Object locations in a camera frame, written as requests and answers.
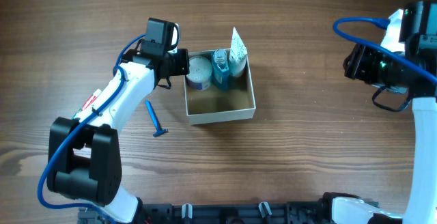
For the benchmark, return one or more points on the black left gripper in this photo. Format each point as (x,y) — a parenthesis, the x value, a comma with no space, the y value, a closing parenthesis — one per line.
(181,62)

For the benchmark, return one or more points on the white cardboard box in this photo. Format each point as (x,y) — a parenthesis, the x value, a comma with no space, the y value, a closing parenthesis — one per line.
(214,105)

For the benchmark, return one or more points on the white cotton swab jar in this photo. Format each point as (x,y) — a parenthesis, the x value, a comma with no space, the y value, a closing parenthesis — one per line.
(200,73)

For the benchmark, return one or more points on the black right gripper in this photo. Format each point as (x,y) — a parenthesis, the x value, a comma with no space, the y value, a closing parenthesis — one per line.
(352,65)

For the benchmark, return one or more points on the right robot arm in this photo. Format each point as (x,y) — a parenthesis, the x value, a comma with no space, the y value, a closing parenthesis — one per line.
(413,72)

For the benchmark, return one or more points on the red Colgate toothpaste tube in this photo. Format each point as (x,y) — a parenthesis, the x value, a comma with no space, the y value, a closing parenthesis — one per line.
(88,102)

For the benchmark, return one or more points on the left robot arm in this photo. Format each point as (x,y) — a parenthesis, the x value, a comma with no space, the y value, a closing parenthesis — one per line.
(84,161)

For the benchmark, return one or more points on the blue disposable razor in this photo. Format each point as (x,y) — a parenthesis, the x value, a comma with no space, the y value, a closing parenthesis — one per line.
(159,130)

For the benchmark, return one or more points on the white lotion tube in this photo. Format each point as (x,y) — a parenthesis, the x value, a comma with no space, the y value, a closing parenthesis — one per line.
(237,55)

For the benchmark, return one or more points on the blue mouthwash bottle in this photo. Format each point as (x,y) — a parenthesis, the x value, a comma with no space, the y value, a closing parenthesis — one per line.
(220,69)

